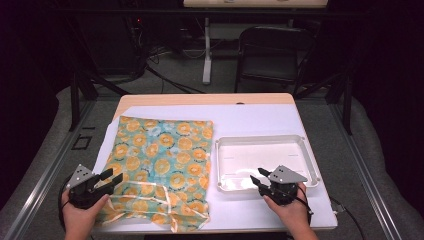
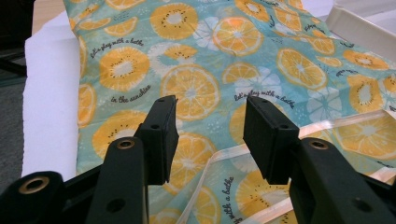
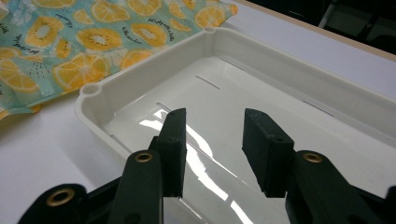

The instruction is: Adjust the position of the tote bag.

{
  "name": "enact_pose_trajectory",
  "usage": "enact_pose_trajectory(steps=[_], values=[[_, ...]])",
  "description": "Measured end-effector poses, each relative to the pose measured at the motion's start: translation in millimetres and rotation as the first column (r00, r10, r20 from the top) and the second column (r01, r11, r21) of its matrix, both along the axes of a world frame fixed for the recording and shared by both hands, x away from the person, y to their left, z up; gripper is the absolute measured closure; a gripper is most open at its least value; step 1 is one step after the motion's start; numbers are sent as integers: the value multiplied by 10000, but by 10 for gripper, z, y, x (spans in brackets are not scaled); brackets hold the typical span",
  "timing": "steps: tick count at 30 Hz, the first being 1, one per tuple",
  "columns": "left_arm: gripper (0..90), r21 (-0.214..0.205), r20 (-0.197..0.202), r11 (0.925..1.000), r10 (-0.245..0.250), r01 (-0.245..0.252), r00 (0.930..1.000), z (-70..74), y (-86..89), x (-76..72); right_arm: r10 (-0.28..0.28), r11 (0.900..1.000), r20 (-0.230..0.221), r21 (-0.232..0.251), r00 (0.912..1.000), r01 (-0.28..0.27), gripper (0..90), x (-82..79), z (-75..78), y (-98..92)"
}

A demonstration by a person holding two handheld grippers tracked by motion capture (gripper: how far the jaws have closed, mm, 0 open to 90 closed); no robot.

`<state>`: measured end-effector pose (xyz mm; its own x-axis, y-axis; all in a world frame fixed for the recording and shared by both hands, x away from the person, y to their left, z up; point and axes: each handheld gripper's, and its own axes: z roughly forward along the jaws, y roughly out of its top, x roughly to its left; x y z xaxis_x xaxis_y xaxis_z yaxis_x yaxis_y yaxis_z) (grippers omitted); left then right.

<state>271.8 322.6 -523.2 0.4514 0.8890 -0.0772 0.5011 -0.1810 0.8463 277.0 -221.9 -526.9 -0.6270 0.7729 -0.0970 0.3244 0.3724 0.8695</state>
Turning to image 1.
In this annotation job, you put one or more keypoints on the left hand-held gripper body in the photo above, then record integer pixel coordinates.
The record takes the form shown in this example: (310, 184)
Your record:
(81, 186)

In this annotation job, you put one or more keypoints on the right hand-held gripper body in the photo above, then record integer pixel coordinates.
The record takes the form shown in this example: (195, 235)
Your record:
(281, 186)

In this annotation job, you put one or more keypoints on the white plastic tray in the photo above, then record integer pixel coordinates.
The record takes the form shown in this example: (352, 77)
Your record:
(240, 156)

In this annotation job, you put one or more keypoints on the orange fruit print cloth bag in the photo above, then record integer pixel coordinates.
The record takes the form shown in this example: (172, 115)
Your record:
(166, 156)

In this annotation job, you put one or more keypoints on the person's right hand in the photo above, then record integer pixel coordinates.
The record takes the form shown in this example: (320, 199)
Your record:
(291, 215)

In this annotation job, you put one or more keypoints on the person's left hand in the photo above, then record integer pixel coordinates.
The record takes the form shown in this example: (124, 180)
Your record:
(80, 218)

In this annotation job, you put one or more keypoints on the white paper mat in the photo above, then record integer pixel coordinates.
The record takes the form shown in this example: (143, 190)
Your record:
(253, 120)

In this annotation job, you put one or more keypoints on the black metal stand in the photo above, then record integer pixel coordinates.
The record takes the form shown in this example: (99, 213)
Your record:
(75, 100)
(346, 100)

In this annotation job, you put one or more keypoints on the black folding chair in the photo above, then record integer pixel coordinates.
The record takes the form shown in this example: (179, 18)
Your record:
(276, 50)

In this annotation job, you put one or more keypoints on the white metal table leg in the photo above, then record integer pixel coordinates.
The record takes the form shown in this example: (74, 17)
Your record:
(207, 60)

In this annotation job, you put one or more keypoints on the dark equipment case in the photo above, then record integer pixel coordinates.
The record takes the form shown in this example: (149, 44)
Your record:
(110, 46)

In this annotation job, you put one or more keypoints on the aluminium frame rail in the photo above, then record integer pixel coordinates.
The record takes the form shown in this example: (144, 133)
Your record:
(366, 180)
(43, 180)

